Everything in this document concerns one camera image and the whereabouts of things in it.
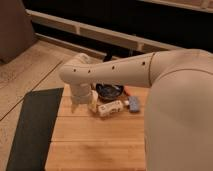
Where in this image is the white plastic bottle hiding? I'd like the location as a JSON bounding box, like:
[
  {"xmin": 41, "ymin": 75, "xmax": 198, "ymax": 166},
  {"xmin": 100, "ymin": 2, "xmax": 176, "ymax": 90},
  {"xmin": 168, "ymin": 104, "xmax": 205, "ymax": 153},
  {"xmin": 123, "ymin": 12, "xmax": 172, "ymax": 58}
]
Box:
[{"xmin": 97, "ymin": 100, "xmax": 126, "ymax": 117}]

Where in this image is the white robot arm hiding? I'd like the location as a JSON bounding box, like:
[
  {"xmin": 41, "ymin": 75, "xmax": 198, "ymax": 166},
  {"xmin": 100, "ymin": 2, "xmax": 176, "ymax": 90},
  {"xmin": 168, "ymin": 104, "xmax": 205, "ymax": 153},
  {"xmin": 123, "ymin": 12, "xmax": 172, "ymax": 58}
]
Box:
[{"xmin": 60, "ymin": 49, "xmax": 213, "ymax": 171}]

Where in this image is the dark ceramic bowl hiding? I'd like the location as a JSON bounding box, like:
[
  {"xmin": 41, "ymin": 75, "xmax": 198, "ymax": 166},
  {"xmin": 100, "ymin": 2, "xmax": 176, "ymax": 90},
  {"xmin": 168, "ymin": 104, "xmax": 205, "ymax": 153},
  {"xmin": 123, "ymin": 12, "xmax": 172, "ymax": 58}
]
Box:
[{"xmin": 96, "ymin": 84, "xmax": 124, "ymax": 101}]

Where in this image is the white paper cup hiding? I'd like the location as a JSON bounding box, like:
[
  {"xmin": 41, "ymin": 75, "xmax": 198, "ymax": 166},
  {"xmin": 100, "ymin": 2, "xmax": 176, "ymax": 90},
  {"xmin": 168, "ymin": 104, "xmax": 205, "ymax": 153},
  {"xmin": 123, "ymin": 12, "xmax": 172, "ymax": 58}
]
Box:
[{"xmin": 88, "ymin": 90, "xmax": 98, "ymax": 113}]

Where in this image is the blue sponge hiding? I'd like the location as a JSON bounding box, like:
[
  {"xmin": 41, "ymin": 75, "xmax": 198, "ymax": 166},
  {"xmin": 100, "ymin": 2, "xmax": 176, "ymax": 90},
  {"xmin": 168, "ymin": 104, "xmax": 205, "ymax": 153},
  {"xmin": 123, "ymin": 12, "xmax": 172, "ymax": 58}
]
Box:
[{"xmin": 128, "ymin": 96, "xmax": 140, "ymax": 113}]

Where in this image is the black floor mat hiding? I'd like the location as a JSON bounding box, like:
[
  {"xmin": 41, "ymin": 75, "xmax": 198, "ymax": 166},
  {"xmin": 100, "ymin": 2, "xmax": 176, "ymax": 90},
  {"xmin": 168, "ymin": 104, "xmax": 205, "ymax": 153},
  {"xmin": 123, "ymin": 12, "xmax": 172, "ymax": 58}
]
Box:
[{"xmin": 6, "ymin": 88, "xmax": 63, "ymax": 171}]

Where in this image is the brown cushioned chair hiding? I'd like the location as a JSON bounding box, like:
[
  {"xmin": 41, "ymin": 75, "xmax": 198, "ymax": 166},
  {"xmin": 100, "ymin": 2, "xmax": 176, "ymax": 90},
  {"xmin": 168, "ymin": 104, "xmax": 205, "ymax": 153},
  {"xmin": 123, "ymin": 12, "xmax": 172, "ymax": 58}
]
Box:
[{"xmin": 0, "ymin": 0, "xmax": 37, "ymax": 63}]

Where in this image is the white shelf rail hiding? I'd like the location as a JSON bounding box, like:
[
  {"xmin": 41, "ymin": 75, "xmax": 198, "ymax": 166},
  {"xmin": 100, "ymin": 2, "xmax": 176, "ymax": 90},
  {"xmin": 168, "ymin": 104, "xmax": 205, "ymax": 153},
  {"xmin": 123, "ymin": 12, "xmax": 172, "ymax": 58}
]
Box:
[{"xmin": 26, "ymin": 9, "xmax": 179, "ymax": 53}]

